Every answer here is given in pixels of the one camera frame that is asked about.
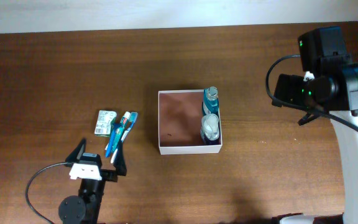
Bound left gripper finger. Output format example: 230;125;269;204
65;138;86;163
114;141;127;176

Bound blue mouthwash bottle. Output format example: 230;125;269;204
202;86;219;116

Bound clear pump soap bottle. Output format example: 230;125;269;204
200;114;220;145

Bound blue disposable razor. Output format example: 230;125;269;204
105;124;124;157

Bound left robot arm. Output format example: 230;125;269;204
58;139;127;224

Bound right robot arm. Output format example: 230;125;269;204
267;26;358;224

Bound small toothpaste tube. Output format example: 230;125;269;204
112;111;131;149

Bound green white soap packet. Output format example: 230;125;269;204
94;110;117;137

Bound blue white toothbrush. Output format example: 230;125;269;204
111;112;138;164

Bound white square cardboard box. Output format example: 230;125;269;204
158;89;223;155

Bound right black cable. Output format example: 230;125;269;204
265;54;358;154

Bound black cable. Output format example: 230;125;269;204
25;161;73;224
265;54;358;154

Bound left black cable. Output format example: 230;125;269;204
25;161;73;224

